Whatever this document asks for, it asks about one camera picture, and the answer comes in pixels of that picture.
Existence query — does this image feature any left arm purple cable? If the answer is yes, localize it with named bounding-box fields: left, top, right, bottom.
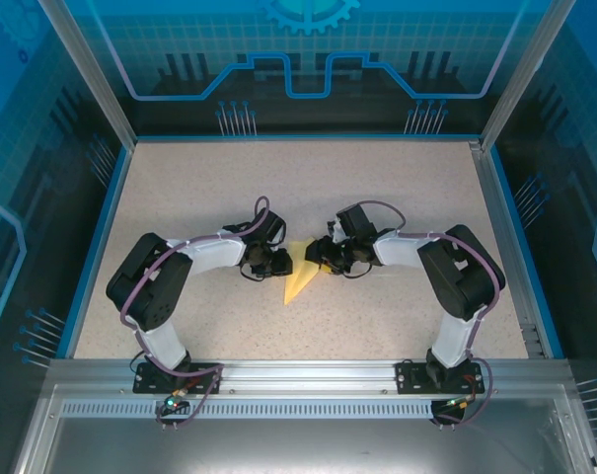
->
left=118, top=196, right=272, bottom=432

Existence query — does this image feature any right cable connector with LED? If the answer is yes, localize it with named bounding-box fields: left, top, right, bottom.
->
left=443, top=393, right=479, bottom=412

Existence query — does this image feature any cable connector with led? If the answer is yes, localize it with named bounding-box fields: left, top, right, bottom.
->
left=160, top=386, right=189, bottom=412
left=443, top=393, right=479, bottom=412

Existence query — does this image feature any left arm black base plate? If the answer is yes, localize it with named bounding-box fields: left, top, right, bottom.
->
left=132, top=361, right=224, bottom=395

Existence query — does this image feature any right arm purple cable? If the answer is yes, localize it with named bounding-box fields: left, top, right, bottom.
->
left=336, top=199, right=504, bottom=430

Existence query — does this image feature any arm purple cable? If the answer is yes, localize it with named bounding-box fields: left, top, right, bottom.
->
left=336, top=199, right=504, bottom=430
left=118, top=196, right=272, bottom=432

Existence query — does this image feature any left cable connector with LED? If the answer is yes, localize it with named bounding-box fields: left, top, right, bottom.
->
left=160, top=386, right=189, bottom=412

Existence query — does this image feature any yellow paper sheet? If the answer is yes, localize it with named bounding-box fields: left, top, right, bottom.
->
left=282, top=238, right=324, bottom=306

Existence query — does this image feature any slotted grey cable duct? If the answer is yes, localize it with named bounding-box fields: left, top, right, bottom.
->
left=59, top=401, right=559, bottom=420

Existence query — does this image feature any aluminium side rail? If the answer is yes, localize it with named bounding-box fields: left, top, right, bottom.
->
left=468, top=140, right=549, bottom=359

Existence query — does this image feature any aluminium frame post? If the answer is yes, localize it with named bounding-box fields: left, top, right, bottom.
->
left=37, top=0, right=139, bottom=149
left=479, top=0, right=578, bottom=152

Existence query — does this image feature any metal frame tray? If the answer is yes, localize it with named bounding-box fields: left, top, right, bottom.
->
left=11, top=384, right=597, bottom=474

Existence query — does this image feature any aluminium mounting rail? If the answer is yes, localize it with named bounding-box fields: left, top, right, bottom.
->
left=48, top=358, right=570, bottom=392

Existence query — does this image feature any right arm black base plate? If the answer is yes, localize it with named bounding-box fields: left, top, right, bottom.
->
left=395, top=359, right=485, bottom=395

